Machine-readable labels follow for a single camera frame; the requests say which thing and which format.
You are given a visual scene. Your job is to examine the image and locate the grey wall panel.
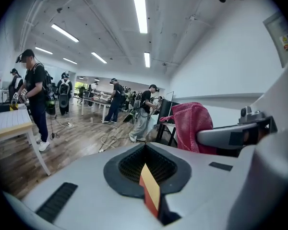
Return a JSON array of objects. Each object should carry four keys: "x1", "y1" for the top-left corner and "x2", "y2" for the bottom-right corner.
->
[{"x1": 263, "y1": 11, "x2": 288, "y2": 68}]

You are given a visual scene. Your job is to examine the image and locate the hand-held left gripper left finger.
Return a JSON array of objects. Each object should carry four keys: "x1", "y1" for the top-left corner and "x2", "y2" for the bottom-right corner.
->
[{"x1": 21, "y1": 142, "x2": 164, "y2": 230}]

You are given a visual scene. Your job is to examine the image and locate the red mat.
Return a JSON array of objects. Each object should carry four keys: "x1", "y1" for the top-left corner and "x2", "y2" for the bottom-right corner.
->
[{"x1": 139, "y1": 163, "x2": 162, "y2": 219}]

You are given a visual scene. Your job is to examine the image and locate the white grid top table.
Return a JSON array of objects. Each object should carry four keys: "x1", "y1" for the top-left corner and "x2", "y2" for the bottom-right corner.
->
[{"x1": 0, "y1": 108, "x2": 51, "y2": 177}]

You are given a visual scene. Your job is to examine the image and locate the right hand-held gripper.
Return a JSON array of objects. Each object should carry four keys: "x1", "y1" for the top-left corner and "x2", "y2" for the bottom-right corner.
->
[{"x1": 196, "y1": 105, "x2": 278, "y2": 150}]

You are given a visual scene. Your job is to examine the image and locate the dark top white-legged table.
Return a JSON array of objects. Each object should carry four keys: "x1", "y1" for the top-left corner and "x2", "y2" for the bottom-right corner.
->
[{"x1": 81, "y1": 96, "x2": 111, "y2": 123}]

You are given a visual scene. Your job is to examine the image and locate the red cloth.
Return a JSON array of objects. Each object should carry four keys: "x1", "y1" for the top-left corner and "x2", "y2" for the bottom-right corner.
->
[{"x1": 159, "y1": 102, "x2": 218, "y2": 155}]

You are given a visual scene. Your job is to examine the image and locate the white floor cable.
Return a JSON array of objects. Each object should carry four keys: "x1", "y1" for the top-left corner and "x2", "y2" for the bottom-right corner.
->
[{"x1": 54, "y1": 117, "x2": 135, "y2": 153}]

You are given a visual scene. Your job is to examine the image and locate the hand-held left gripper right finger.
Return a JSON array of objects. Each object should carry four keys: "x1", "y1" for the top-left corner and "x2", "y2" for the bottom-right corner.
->
[{"x1": 145, "y1": 142, "x2": 261, "y2": 226}]

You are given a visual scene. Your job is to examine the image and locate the black monitor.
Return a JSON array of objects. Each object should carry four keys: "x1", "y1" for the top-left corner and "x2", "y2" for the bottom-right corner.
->
[{"x1": 158, "y1": 98, "x2": 180, "y2": 124}]

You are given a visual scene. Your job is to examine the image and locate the black flat box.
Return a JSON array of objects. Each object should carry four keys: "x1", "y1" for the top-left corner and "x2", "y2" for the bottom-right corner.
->
[{"x1": 0, "y1": 102, "x2": 19, "y2": 114}]

